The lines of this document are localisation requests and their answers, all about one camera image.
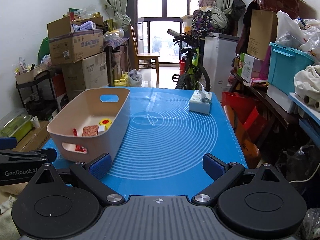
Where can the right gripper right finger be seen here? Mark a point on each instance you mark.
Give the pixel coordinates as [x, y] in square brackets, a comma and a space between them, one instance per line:
[224, 176]

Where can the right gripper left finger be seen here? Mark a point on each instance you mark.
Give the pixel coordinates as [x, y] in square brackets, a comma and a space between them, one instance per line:
[88, 176]

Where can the small patterned pink box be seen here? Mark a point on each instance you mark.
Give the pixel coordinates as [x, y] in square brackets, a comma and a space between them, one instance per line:
[89, 131]

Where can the beige plastic storage bin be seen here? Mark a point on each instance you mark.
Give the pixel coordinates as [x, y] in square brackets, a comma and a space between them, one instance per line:
[87, 109]

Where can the yellow toy launcher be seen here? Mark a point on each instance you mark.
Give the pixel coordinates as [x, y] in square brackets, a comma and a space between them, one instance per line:
[104, 124]

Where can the floor cardboard box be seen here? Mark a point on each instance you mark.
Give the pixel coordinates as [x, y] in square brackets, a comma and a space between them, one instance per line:
[35, 139]

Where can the green plastic lidded container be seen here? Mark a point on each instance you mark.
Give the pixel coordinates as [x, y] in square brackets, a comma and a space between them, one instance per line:
[16, 124]

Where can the white paper cup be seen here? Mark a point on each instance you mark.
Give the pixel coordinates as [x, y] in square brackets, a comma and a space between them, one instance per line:
[35, 122]

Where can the blue silicone table mat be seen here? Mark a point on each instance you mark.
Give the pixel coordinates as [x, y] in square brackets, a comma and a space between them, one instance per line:
[164, 144]

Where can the black metal shelf cart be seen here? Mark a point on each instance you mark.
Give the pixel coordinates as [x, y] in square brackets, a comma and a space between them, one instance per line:
[42, 93]

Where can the wooden side table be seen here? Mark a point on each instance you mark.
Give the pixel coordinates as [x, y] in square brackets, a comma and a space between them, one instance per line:
[288, 121]

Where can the yellow oil jug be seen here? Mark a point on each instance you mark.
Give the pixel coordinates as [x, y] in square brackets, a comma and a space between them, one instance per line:
[123, 81]

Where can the green black bicycle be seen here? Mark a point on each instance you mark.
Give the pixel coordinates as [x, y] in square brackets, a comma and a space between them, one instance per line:
[194, 73]

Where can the green white product box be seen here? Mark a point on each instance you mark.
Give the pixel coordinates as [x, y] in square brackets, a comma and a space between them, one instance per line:
[249, 67]

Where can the large stacked cardboard box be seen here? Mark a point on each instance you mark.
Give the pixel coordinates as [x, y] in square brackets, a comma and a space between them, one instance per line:
[85, 74]

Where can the red bucket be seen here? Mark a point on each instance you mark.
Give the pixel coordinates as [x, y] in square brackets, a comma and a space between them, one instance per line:
[182, 66]

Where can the teal plastic storage crate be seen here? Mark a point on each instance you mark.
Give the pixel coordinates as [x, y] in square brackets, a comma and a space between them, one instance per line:
[285, 62]

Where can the open top cardboard box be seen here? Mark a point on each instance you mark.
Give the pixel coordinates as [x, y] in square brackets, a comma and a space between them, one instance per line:
[72, 41]

